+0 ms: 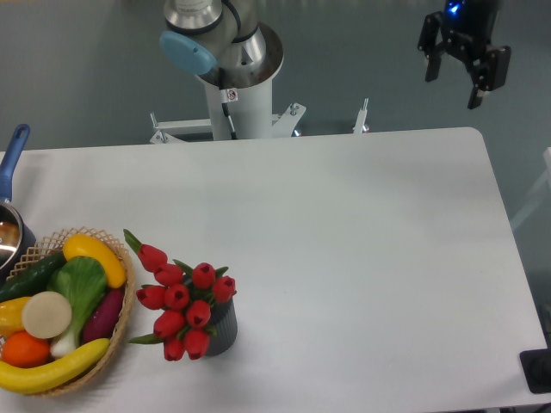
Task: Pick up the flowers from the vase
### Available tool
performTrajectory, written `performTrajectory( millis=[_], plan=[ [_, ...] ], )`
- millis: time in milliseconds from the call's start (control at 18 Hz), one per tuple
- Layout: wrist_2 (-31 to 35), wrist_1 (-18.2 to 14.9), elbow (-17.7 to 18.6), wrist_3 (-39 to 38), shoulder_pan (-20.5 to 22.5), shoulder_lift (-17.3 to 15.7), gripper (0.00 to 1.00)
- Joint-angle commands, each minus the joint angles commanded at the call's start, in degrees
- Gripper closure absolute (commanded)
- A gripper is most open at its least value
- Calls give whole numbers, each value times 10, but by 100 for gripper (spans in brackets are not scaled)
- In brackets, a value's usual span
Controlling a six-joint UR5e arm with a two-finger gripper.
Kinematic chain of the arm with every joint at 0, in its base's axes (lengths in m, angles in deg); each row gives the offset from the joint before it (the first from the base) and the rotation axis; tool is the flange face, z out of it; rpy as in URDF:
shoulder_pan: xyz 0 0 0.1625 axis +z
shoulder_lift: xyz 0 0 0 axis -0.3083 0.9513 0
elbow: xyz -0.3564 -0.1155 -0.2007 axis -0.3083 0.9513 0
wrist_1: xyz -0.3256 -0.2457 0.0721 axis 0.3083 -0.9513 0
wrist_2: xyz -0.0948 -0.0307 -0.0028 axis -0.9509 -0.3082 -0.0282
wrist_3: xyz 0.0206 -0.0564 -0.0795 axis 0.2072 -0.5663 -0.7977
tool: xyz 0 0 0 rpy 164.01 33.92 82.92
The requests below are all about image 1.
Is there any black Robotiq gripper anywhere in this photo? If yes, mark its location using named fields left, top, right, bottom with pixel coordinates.
left=418, top=1, right=511, bottom=109

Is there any red tulip bouquet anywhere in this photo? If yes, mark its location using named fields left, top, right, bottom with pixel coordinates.
left=123, top=229, right=237, bottom=361

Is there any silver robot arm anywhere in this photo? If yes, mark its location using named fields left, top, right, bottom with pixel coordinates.
left=160, top=1, right=511, bottom=109

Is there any dark grey ribbed vase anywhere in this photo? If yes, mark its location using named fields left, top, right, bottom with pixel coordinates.
left=206, top=299, right=238, bottom=357

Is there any black device at table edge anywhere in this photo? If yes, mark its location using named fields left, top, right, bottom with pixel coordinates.
left=519, top=348, right=551, bottom=394

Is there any green bok choy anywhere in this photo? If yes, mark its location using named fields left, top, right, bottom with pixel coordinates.
left=46, top=256, right=107, bottom=359

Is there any woven wicker basket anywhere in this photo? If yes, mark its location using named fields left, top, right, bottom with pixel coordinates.
left=8, top=227, right=135, bottom=397

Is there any purple sweet potato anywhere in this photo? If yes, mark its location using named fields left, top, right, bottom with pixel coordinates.
left=82, top=289, right=124, bottom=343

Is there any dark green cucumber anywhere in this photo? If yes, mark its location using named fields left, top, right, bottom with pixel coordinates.
left=1, top=251, right=66, bottom=302

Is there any beige round disc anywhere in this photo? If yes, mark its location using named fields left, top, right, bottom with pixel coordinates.
left=22, top=291, right=72, bottom=339

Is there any yellow bell pepper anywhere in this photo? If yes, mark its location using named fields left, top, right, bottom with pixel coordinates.
left=0, top=297, right=30, bottom=338

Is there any orange fruit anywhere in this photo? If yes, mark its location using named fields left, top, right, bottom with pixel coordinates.
left=1, top=331, right=50, bottom=368

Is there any yellow banana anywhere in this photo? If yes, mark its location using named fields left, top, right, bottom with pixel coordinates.
left=1, top=338, right=110, bottom=395

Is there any white bracket with bolt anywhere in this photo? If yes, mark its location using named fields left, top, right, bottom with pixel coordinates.
left=352, top=97, right=370, bottom=134

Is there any white metal base frame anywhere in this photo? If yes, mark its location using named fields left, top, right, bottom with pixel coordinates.
left=149, top=102, right=306, bottom=145

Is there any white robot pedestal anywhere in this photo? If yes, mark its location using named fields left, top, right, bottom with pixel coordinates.
left=197, top=50, right=284, bottom=140

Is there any blue handled saucepan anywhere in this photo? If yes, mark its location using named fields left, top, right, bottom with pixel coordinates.
left=1, top=124, right=35, bottom=284

